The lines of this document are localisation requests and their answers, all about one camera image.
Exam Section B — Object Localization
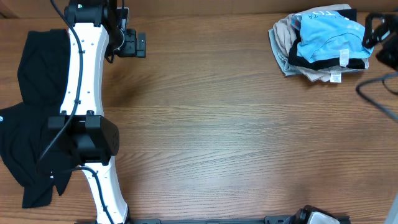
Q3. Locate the black folded garment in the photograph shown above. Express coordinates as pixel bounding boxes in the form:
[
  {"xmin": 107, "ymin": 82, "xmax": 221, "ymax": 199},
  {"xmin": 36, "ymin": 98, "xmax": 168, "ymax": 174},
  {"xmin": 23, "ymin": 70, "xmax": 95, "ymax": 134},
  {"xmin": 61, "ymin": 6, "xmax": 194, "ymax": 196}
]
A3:
[{"xmin": 288, "ymin": 9, "xmax": 366, "ymax": 70}]

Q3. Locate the grey folded garment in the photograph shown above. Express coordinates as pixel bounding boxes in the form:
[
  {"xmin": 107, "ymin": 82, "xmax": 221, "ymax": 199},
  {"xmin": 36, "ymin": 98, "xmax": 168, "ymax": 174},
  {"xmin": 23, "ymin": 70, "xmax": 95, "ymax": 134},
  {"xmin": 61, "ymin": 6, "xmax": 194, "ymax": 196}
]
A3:
[{"xmin": 269, "ymin": 29, "xmax": 301, "ymax": 76}]

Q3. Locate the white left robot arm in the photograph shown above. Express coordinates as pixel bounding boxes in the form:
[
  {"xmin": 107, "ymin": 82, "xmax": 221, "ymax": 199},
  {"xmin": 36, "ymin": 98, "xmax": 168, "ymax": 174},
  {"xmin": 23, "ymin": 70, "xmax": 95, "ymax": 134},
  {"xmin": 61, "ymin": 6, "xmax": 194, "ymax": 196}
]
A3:
[{"xmin": 44, "ymin": 0, "xmax": 146, "ymax": 223}]

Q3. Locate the light blue t-shirt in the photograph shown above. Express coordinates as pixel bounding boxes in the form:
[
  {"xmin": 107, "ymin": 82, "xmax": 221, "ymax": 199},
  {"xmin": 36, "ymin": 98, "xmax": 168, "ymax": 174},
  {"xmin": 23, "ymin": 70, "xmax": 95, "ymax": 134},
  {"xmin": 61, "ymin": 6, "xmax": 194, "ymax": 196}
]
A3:
[{"xmin": 289, "ymin": 11, "xmax": 374, "ymax": 63}]

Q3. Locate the beige folded garment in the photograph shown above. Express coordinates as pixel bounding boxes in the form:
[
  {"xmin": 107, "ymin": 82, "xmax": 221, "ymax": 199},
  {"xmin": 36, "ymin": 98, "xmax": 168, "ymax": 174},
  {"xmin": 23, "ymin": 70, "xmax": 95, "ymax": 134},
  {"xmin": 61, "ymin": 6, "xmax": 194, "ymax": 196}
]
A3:
[{"xmin": 272, "ymin": 4, "xmax": 369, "ymax": 83}]

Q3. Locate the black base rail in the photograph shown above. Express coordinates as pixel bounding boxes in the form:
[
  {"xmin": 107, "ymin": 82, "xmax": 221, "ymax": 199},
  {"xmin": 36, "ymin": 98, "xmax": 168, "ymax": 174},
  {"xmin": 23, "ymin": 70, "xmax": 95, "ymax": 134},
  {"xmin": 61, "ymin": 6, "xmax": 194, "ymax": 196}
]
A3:
[{"xmin": 74, "ymin": 214, "xmax": 351, "ymax": 224}]

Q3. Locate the black garment on left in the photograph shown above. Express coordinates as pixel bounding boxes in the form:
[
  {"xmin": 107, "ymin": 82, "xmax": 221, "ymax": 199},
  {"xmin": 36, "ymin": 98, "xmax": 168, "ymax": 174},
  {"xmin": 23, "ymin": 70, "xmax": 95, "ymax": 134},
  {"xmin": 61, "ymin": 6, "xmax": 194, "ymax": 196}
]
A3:
[{"xmin": 1, "ymin": 29, "xmax": 77, "ymax": 208}]

